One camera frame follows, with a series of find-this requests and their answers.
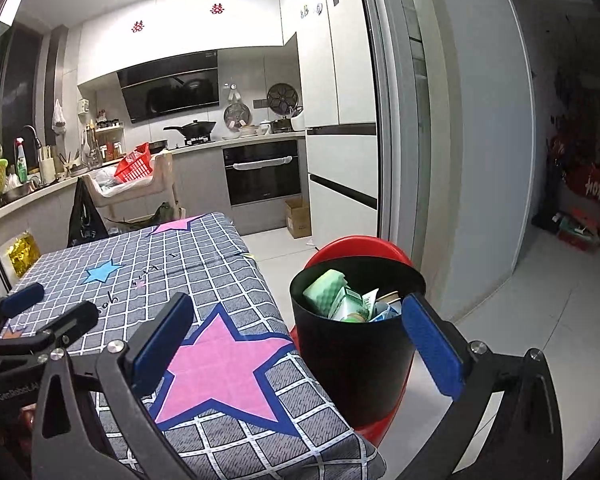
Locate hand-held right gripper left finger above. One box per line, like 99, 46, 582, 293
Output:
32, 291, 196, 480

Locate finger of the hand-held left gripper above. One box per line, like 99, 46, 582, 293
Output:
0, 282, 46, 341
0, 301, 100, 361

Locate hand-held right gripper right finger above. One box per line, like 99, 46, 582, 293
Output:
401, 292, 563, 480

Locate black bin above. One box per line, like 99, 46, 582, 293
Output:
289, 261, 427, 428

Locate green carton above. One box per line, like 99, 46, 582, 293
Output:
330, 287, 376, 321

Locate green sponge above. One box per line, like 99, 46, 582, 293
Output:
302, 270, 348, 318

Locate gold foil bag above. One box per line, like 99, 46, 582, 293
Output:
8, 232, 41, 277

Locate grey checked star tablecloth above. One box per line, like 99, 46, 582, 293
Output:
0, 211, 387, 480

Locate black plastic bag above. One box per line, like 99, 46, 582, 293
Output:
67, 176, 109, 248

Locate steel basin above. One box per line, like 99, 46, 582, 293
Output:
2, 182, 33, 203

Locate red stool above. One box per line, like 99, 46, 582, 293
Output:
290, 236, 416, 448

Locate white knife block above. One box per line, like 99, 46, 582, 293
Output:
37, 146, 56, 181

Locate green spray bottle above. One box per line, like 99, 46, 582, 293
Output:
14, 137, 30, 183

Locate dark green bag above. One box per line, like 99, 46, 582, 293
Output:
105, 201, 181, 233

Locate red plastic basket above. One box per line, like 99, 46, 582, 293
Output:
113, 142, 153, 184

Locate black kitchen faucet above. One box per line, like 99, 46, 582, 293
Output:
20, 125, 43, 161

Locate beige high chair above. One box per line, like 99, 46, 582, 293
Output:
82, 150, 178, 226

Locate white spice rack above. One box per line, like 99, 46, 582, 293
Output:
82, 120, 126, 166

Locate cardboard box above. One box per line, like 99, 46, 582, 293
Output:
285, 196, 312, 239

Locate colourful floor box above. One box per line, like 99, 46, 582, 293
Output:
555, 210, 600, 251

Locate black built-in oven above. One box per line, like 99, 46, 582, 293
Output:
223, 140, 302, 207

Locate black wok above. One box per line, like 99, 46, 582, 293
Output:
163, 120, 217, 138

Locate red printed gift bag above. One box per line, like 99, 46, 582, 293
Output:
577, 162, 600, 201

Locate silver round hanging tray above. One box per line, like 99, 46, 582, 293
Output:
223, 102, 251, 131

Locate black range hood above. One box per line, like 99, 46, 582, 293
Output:
116, 50, 220, 124

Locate dark round hanging tray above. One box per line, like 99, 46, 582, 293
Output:
267, 82, 296, 113

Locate white refrigerator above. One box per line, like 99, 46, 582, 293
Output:
296, 0, 381, 256

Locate grey sliding door frame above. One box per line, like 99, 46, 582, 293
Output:
355, 0, 431, 271

